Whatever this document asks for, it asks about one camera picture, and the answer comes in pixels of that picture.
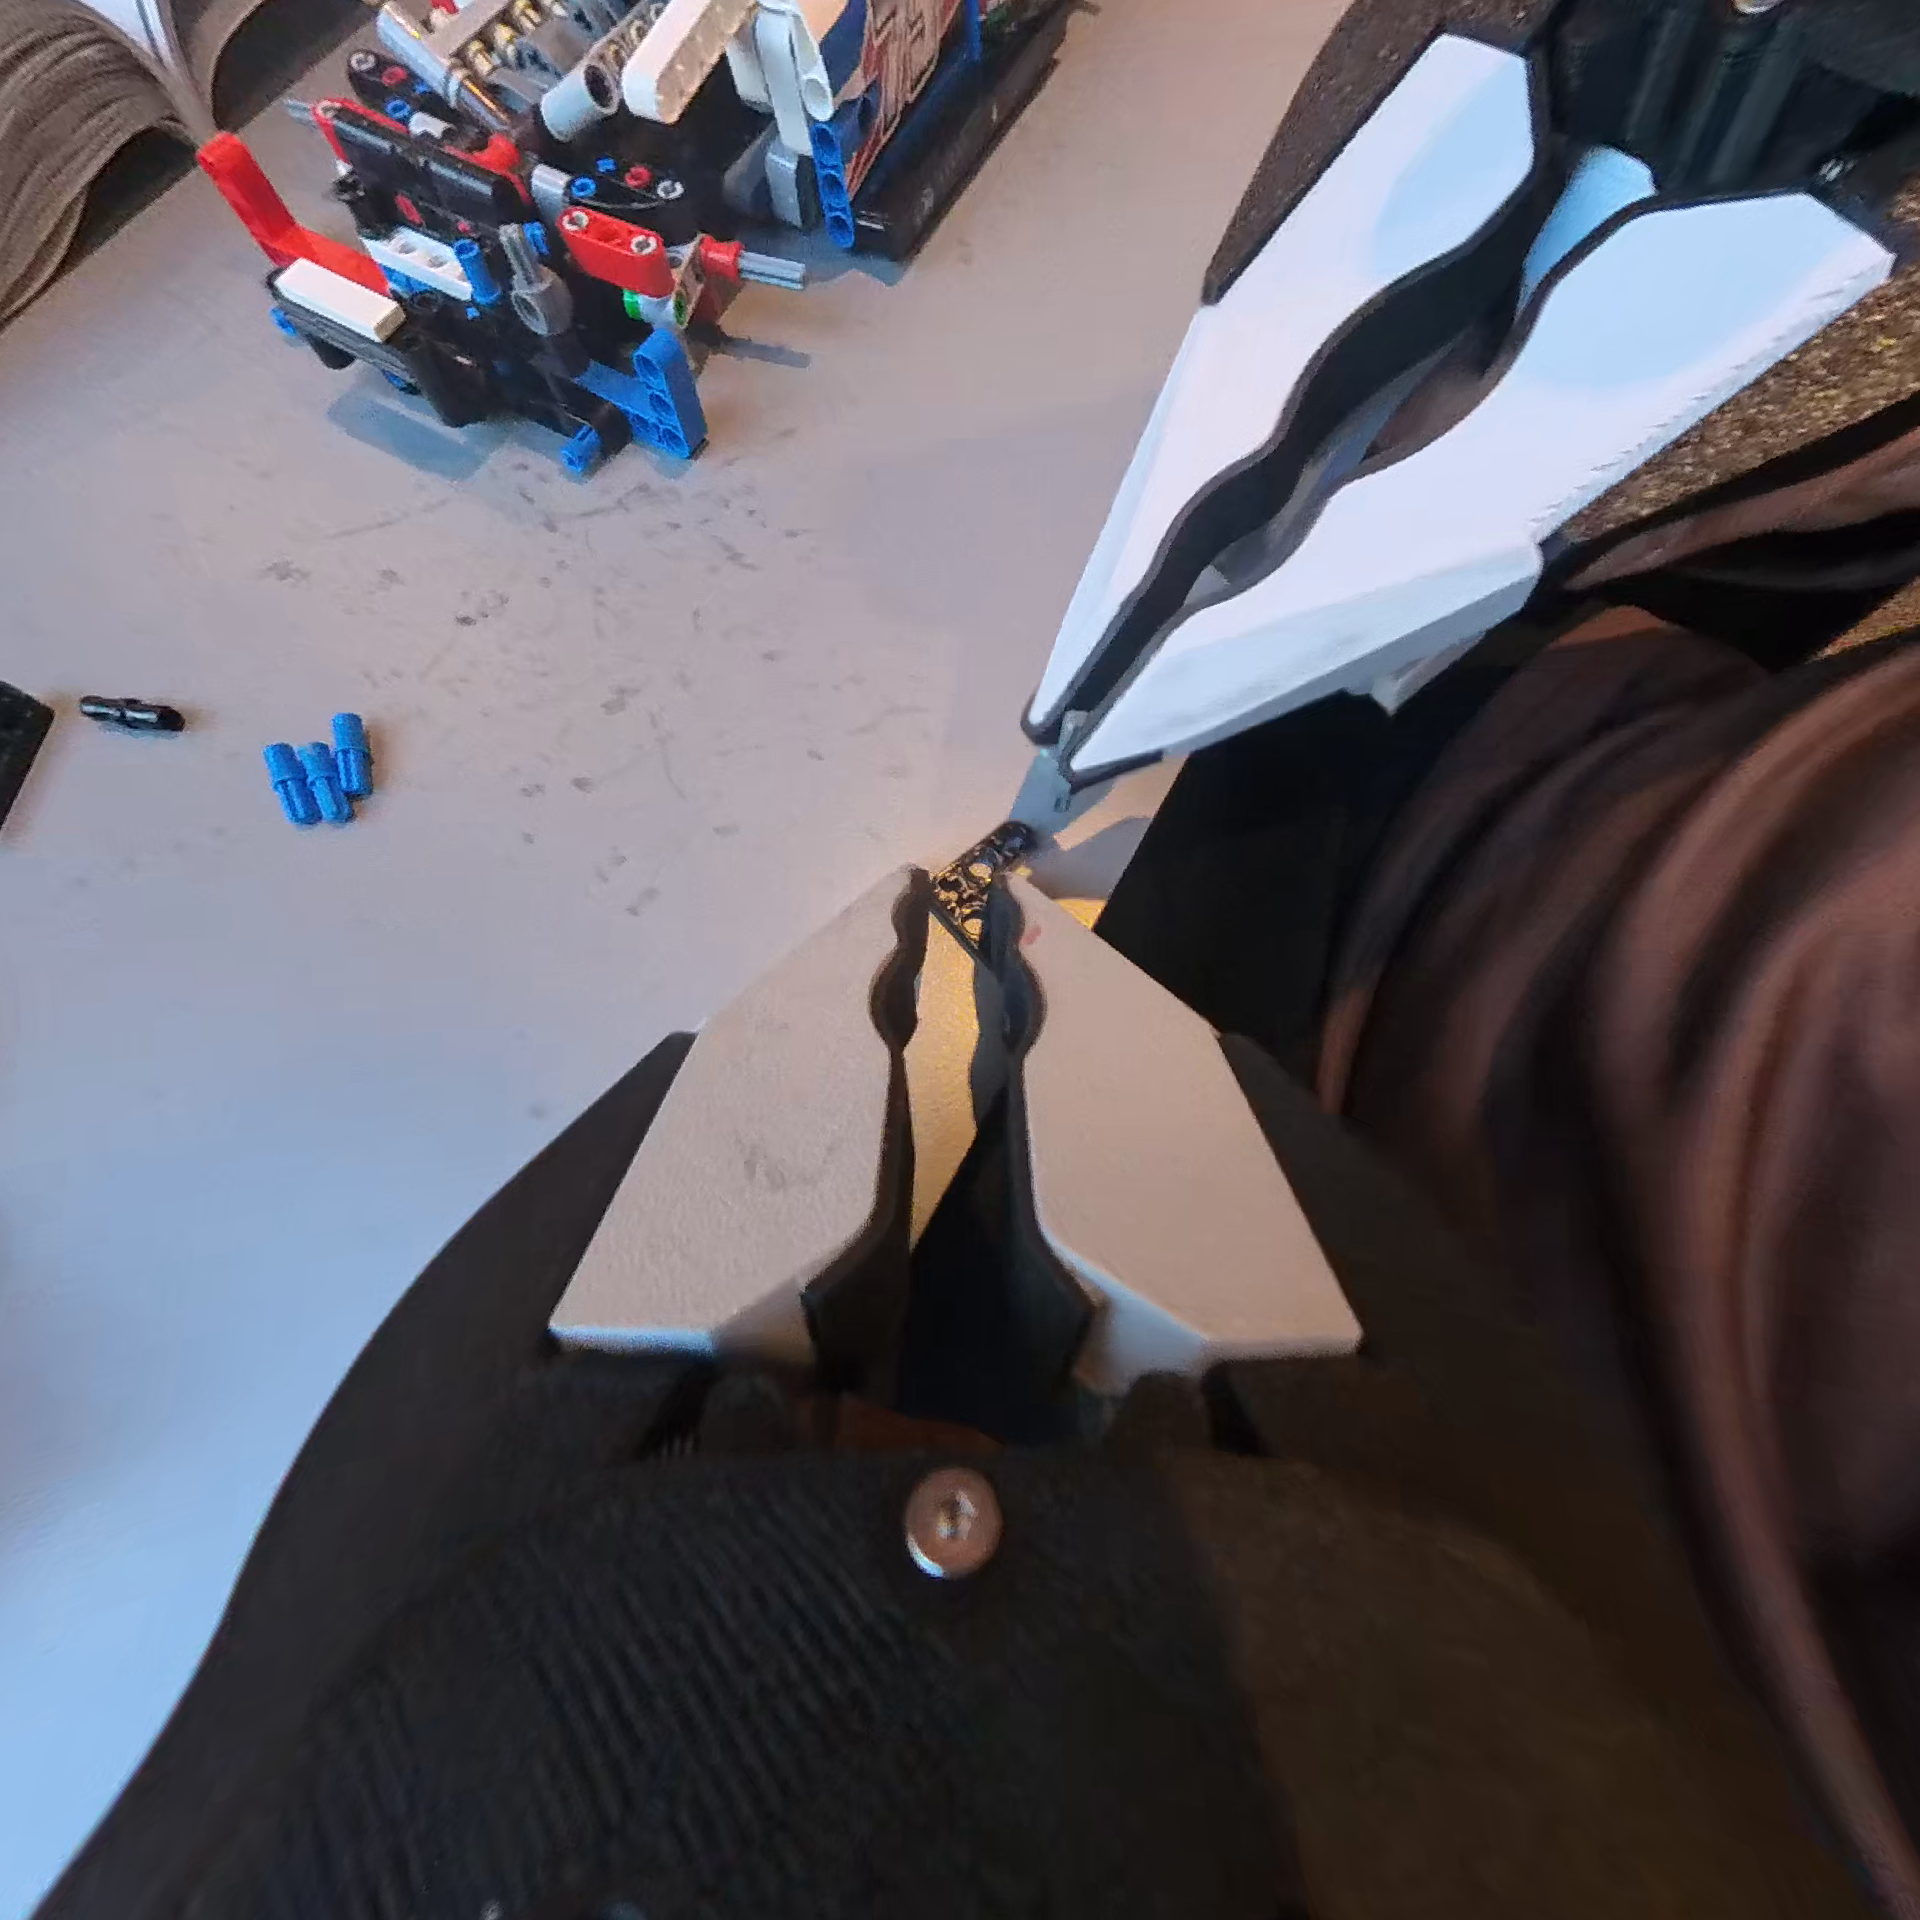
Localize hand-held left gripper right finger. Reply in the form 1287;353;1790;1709
983;878;1366;1404

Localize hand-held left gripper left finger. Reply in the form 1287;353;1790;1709
550;866;923;1390

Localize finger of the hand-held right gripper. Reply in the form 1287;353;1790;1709
1025;31;1550;741
1072;191;1895;781

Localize black angled brick beam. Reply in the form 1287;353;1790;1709
0;679;58;830
929;825;1041;961

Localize brick model race car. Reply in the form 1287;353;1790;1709
194;0;1074;480

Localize grey desk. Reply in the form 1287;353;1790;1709
0;0;1361;1622

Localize person's black trousers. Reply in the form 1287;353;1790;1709
1103;599;1442;1081

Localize open instruction booklet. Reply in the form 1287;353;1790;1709
0;0;378;324

